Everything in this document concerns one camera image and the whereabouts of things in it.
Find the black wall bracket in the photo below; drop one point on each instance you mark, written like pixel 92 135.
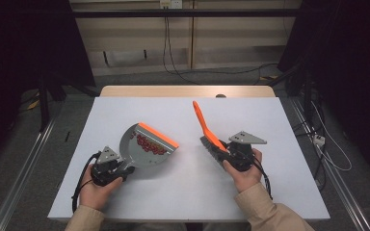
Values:
pixel 145 54
pixel 105 58

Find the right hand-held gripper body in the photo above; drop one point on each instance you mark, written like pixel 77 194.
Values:
pixel 242 157

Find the person's right hand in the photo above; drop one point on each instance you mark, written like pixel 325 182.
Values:
pixel 247 179

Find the white table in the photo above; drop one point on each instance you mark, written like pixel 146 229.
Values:
pixel 205 192

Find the orange brush with grey bristles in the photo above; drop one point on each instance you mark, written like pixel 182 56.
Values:
pixel 202 122

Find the group of red kidney beans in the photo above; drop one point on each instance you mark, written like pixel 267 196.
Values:
pixel 147 146

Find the person's left hand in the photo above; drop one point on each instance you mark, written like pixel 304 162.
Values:
pixel 94 195

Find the wooden table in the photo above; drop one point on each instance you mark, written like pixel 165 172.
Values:
pixel 173 91

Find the white wall socket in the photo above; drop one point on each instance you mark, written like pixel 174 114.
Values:
pixel 171 4

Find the small black floor object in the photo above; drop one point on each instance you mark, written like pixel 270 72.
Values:
pixel 66 136

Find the wooden wall strip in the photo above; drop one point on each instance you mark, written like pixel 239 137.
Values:
pixel 191 41

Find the black horizontal bar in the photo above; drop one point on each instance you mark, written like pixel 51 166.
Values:
pixel 205 13

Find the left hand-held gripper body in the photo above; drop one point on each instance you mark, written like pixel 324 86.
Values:
pixel 107 170

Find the grey dustpan with orange edge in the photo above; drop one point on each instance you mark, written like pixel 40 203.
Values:
pixel 126 154

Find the black metal stand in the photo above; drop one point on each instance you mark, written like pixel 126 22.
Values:
pixel 43 106
pixel 307 96

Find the black curtain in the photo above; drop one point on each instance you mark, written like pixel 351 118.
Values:
pixel 359 64

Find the white power strip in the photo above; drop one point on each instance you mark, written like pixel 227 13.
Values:
pixel 319 140

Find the dark table grommet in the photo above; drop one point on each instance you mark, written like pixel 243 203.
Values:
pixel 220 95

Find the metal floor rail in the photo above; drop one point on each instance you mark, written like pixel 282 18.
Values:
pixel 22 179
pixel 343 192

